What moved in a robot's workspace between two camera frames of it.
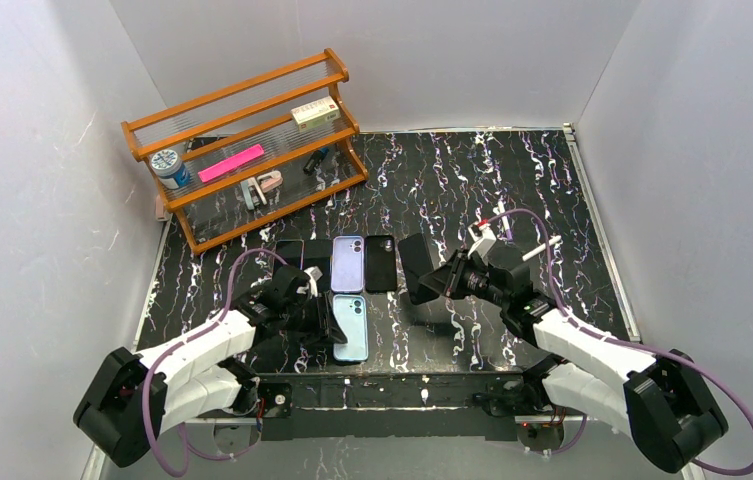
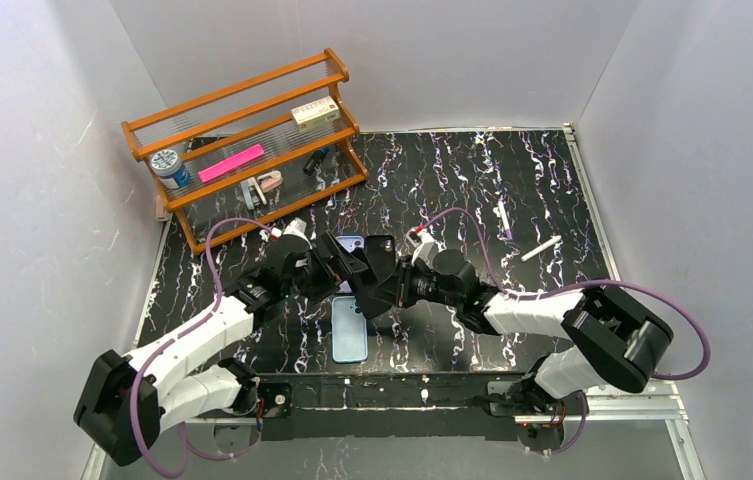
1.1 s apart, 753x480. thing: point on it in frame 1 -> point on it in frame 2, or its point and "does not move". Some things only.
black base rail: [390, 404] does not move
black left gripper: [313, 316] -> [334, 263]
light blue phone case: [352, 315] does not move
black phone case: [380, 264] does not move
